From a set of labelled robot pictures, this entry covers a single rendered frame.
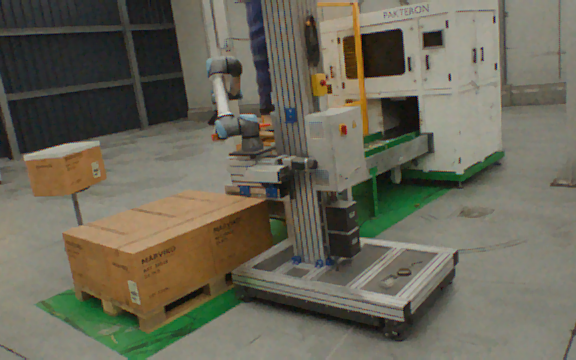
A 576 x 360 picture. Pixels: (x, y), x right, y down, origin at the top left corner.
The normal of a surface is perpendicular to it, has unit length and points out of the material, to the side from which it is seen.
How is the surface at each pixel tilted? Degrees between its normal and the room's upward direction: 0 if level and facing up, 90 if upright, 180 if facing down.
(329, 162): 90
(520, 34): 90
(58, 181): 90
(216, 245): 90
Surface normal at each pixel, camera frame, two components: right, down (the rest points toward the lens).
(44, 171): -0.26, 0.26
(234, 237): 0.73, 0.06
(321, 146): -0.60, 0.26
